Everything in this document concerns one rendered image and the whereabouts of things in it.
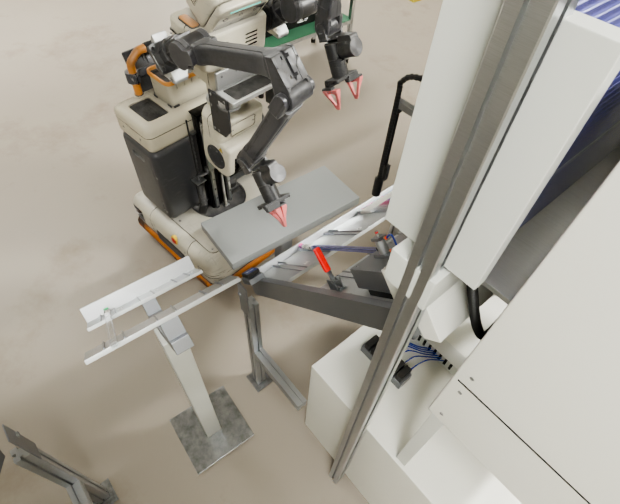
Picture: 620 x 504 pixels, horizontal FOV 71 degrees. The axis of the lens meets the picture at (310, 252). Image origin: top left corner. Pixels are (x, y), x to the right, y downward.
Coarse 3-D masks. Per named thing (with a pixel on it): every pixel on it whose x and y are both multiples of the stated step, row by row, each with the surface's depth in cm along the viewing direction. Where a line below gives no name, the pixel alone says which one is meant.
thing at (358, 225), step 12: (360, 216) 151; (372, 216) 144; (384, 216) 138; (336, 228) 150; (348, 228) 143; (360, 228) 137; (324, 240) 142; (336, 240) 136; (348, 240) 131; (300, 252) 141; (312, 252) 136; (324, 252) 130; (288, 264) 134; (300, 264) 129; (312, 264) 125; (276, 276) 129; (288, 276) 124
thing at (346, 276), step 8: (400, 232) 117; (344, 272) 107; (344, 280) 103; (352, 280) 100; (328, 288) 102; (344, 288) 98; (352, 288) 96; (360, 288) 94; (368, 296) 89; (376, 296) 87
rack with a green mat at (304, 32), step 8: (352, 0) 322; (352, 8) 327; (344, 16) 336; (352, 16) 332; (312, 24) 325; (344, 24) 332; (352, 24) 337; (296, 32) 316; (304, 32) 317; (312, 32) 318; (272, 40) 307; (280, 40) 308; (288, 40) 308; (296, 40) 311; (312, 40) 378
